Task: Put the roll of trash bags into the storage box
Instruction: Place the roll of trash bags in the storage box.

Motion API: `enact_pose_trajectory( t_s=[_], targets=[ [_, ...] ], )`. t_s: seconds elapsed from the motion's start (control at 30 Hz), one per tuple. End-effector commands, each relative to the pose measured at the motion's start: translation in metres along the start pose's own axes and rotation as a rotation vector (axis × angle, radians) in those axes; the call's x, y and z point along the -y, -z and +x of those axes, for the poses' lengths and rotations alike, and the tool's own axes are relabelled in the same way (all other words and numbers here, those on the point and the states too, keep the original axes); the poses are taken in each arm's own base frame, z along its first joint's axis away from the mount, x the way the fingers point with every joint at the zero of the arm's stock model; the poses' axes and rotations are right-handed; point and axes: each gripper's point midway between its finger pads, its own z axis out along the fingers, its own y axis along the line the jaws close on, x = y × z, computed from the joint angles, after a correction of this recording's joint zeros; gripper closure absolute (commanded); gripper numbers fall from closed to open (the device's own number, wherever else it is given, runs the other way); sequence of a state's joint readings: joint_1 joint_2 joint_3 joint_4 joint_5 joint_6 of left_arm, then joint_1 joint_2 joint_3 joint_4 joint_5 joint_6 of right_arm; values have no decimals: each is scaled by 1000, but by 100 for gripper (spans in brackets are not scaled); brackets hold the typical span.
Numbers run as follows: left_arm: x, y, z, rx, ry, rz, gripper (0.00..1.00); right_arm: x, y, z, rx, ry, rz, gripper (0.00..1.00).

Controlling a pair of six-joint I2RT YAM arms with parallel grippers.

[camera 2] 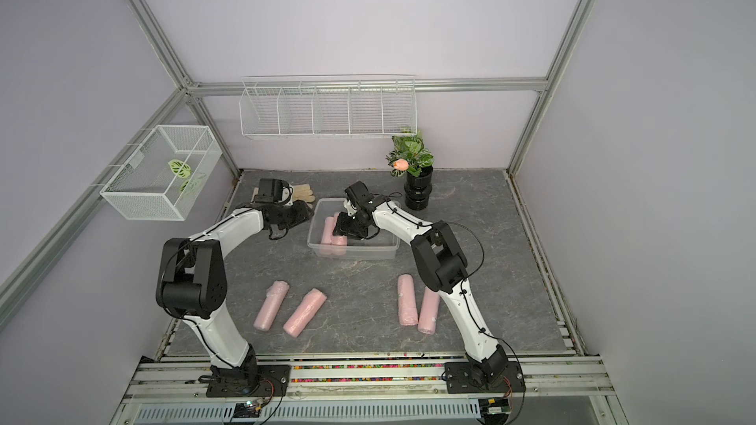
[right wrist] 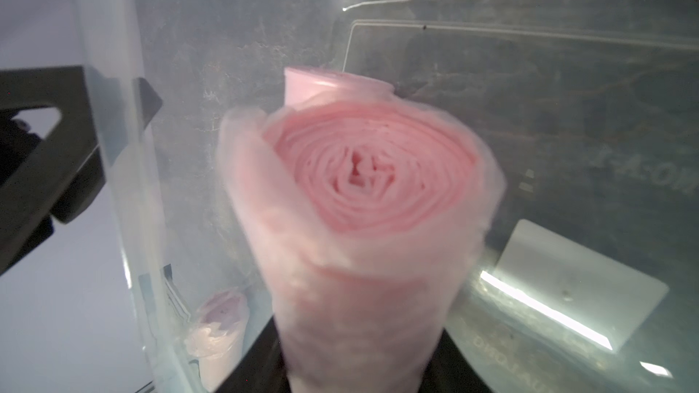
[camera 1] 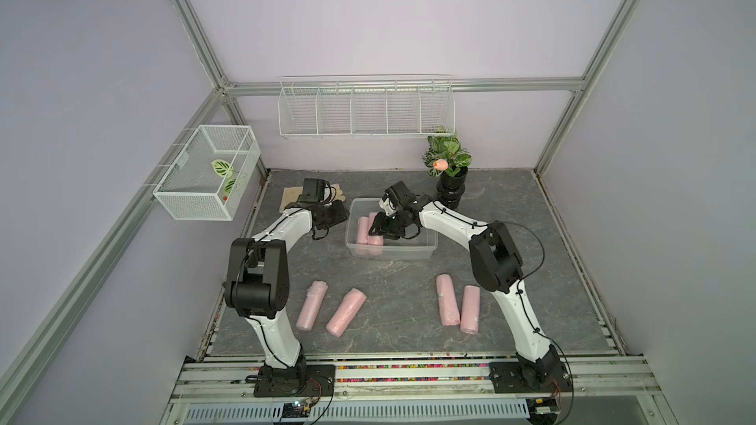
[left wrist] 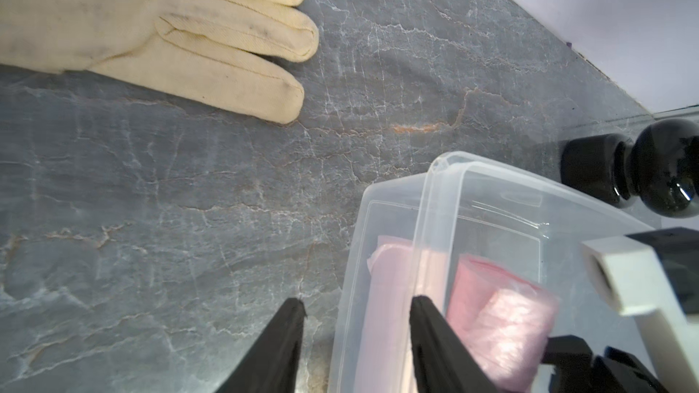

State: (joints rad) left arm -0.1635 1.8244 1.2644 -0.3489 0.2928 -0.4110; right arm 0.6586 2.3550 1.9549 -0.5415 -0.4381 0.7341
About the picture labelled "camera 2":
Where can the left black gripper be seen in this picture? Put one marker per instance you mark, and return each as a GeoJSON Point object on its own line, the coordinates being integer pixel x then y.
{"type": "Point", "coordinates": [302, 214]}

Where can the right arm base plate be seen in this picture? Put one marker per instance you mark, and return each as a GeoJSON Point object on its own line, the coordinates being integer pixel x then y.
{"type": "Point", "coordinates": [463, 378]}

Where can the potted plant black pot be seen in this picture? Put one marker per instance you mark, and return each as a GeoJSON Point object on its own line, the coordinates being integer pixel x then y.
{"type": "Point", "coordinates": [410, 158]}

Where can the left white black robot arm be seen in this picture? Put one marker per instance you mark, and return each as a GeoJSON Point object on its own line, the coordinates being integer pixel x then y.
{"type": "Point", "coordinates": [193, 285]}

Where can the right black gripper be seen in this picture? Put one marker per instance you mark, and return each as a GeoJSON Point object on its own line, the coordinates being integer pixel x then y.
{"type": "Point", "coordinates": [343, 225]}

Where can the slanted pink bag roll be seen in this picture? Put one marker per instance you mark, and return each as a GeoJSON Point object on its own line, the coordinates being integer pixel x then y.
{"type": "Point", "coordinates": [327, 237]}

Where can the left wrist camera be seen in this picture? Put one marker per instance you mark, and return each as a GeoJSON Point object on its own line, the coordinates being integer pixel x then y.
{"type": "Point", "coordinates": [273, 191]}

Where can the white wire basket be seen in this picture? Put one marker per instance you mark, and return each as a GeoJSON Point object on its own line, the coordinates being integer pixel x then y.
{"type": "Point", "coordinates": [145, 189]}

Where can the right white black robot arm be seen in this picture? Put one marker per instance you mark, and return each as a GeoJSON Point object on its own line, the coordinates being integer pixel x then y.
{"type": "Point", "coordinates": [442, 267]}

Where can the beige work glove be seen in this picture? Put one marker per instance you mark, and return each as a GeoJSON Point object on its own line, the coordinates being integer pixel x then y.
{"type": "Point", "coordinates": [301, 193]}

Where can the long white wire shelf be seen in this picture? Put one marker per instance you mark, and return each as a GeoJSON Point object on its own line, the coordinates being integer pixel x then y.
{"type": "Point", "coordinates": [328, 107]}

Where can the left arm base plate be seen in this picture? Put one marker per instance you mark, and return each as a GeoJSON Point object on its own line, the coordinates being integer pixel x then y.
{"type": "Point", "coordinates": [266, 380]}

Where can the green leaf in basket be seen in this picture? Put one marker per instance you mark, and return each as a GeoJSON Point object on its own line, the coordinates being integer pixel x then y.
{"type": "Point", "coordinates": [180, 169]}

